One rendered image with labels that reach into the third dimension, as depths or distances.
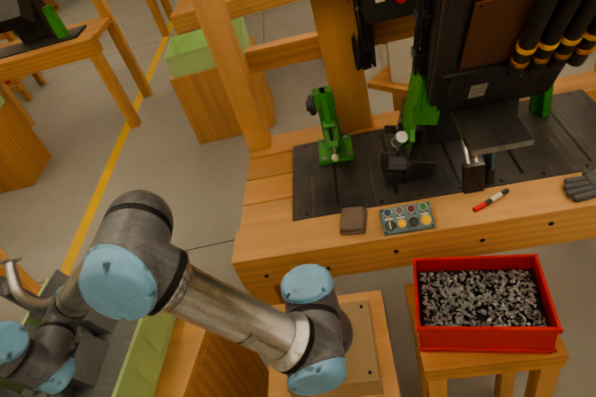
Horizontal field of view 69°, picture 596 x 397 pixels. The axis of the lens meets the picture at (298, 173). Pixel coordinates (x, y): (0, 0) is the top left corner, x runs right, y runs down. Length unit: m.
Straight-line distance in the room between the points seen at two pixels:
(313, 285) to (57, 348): 0.53
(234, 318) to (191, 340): 0.67
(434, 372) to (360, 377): 0.22
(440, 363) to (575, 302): 1.21
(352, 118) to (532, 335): 1.00
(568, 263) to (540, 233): 1.00
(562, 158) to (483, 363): 0.71
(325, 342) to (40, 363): 0.55
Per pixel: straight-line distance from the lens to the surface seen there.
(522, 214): 1.41
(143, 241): 0.71
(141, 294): 0.70
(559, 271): 2.44
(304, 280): 0.97
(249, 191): 1.66
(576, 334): 2.27
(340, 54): 1.63
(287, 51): 1.72
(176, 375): 1.42
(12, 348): 1.00
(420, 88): 1.31
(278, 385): 1.22
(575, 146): 1.66
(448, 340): 1.20
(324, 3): 1.56
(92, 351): 1.48
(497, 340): 1.21
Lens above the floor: 1.92
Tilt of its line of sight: 39 degrees down
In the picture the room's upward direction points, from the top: 18 degrees counter-clockwise
